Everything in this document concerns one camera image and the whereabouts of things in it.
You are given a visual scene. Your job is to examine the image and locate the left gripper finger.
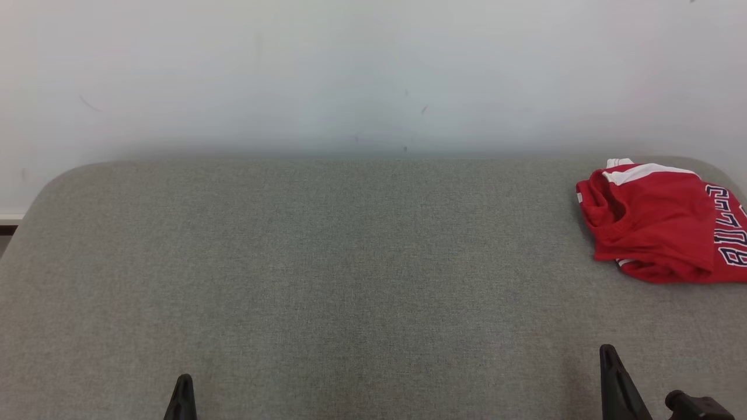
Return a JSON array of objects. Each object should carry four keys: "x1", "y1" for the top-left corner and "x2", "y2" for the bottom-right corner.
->
[{"x1": 163, "y1": 373, "x2": 198, "y2": 420}]

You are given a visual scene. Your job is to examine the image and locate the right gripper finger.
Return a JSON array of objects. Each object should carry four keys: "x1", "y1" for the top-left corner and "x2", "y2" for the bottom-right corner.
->
[{"x1": 599, "y1": 344, "x2": 654, "y2": 420}]

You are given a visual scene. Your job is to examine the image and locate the red shorts with white stripe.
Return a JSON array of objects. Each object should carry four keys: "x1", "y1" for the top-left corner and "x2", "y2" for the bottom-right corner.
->
[{"x1": 575, "y1": 157, "x2": 720, "y2": 285}]

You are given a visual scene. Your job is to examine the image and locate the red jersey with white trim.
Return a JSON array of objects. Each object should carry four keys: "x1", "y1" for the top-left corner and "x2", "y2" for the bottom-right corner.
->
[{"x1": 616, "y1": 174, "x2": 747, "y2": 285}]

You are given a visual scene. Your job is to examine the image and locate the grey fabric sofa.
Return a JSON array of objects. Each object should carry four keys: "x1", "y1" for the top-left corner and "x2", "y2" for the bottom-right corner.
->
[{"x1": 0, "y1": 155, "x2": 747, "y2": 420}]

